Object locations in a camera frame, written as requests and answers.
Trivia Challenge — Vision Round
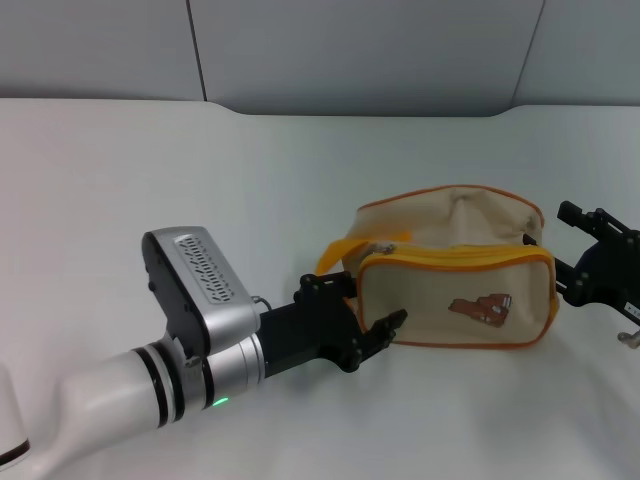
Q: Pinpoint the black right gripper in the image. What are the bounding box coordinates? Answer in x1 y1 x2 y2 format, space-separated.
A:
552 200 640 314

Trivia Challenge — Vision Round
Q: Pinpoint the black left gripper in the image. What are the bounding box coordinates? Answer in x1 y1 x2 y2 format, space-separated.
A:
257 271 409 379

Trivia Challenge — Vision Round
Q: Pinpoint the beige food bag orange trim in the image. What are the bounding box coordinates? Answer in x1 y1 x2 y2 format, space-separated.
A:
314 184 559 350

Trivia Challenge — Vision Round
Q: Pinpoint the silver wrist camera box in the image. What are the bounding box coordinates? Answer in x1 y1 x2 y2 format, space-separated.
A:
141 226 261 362

